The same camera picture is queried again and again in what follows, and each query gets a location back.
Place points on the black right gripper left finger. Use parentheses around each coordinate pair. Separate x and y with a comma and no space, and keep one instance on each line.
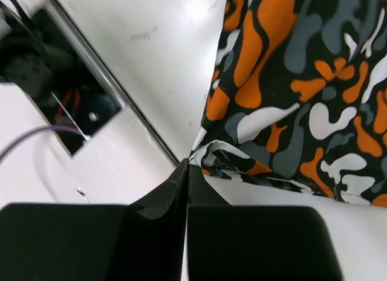
(140,241)

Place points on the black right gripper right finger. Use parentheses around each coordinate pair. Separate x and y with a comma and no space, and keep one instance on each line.
(259,242)

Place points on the orange grey camouflage shorts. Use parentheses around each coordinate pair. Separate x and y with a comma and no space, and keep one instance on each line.
(298,99)

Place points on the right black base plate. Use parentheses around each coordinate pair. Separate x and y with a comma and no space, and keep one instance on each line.
(74,97)

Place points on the aluminium table edge rail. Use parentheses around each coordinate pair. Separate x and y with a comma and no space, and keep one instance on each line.
(115,78)

